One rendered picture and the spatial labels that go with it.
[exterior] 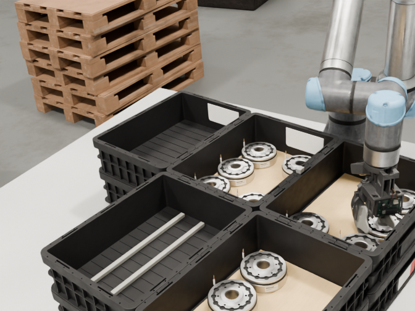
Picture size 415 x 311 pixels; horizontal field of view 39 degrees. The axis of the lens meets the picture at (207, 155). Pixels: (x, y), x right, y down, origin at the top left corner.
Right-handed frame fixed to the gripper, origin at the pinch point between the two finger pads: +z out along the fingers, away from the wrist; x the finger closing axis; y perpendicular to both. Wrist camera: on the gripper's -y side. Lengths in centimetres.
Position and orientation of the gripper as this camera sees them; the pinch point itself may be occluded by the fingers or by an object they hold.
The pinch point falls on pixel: (370, 228)
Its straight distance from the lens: 145.3
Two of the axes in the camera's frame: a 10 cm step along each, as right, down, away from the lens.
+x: 9.8, -1.6, 1.3
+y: 2.0, 4.9, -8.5
